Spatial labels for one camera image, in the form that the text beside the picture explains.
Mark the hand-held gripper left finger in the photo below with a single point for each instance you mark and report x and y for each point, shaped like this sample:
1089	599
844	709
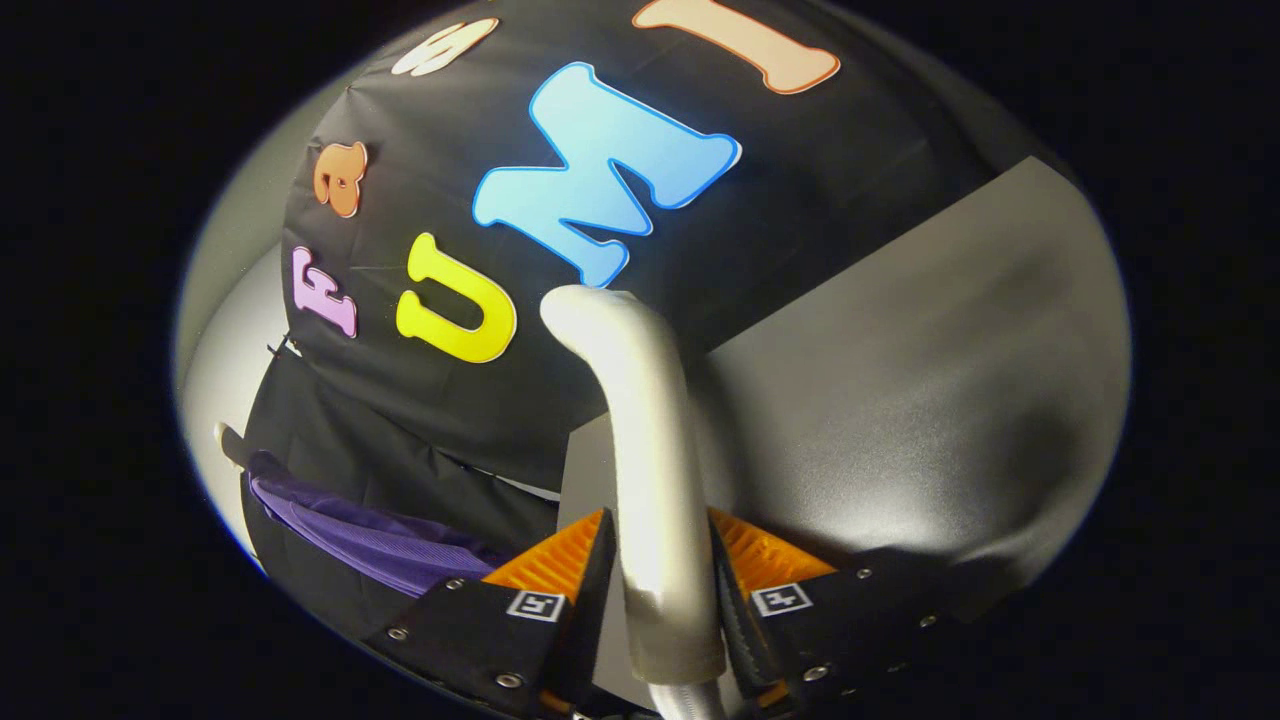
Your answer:
590	600

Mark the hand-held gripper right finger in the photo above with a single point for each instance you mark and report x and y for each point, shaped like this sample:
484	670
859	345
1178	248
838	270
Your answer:
735	620

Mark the white garment steamer head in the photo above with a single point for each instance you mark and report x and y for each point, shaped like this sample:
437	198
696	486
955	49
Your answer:
655	480

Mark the grey drawer cabinet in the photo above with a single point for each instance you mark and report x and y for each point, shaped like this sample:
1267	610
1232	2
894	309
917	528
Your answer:
900	350

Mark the black clip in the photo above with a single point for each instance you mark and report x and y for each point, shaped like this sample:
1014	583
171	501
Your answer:
280	348

